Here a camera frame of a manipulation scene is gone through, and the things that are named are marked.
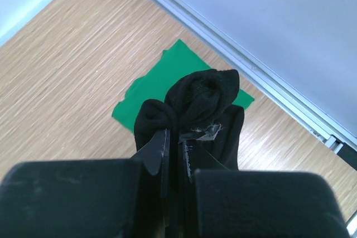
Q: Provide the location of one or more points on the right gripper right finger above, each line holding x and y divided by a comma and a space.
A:
193, 156

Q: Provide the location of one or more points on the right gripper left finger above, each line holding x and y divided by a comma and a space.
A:
155, 157

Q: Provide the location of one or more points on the black tank top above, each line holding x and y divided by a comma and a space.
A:
201, 102

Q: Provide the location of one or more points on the green tank top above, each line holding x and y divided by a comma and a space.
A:
174, 64

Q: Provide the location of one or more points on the aluminium frame rail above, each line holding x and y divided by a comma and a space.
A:
300, 53

